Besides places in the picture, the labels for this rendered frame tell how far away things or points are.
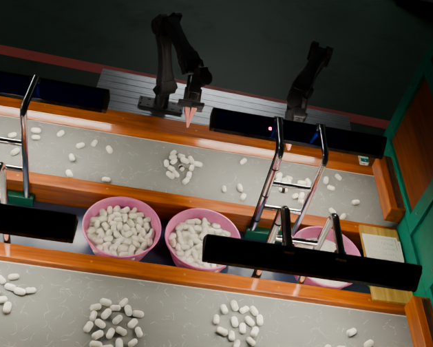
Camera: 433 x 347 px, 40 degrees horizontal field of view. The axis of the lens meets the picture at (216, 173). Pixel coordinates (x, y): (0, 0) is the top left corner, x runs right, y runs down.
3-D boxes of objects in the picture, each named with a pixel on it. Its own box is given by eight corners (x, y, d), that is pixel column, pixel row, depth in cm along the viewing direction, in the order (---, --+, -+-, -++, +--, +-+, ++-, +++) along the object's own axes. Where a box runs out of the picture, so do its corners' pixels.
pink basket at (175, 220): (153, 230, 216) (155, 213, 210) (220, 220, 226) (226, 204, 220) (173, 291, 200) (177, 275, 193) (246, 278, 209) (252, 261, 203)
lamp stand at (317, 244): (244, 284, 207) (278, 197, 177) (300, 292, 209) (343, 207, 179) (244, 333, 194) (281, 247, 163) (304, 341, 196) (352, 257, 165)
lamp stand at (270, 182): (244, 200, 236) (272, 113, 205) (292, 208, 238) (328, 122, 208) (244, 237, 222) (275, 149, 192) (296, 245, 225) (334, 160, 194)
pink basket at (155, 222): (88, 208, 218) (89, 191, 211) (161, 219, 221) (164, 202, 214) (74, 268, 199) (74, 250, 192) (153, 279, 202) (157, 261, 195)
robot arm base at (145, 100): (184, 100, 262) (186, 91, 267) (139, 91, 260) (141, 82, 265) (182, 114, 267) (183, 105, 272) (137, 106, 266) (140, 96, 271)
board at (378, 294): (358, 226, 225) (358, 224, 224) (396, 232, 227) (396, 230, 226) (372, 301, 201) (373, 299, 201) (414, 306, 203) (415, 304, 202)
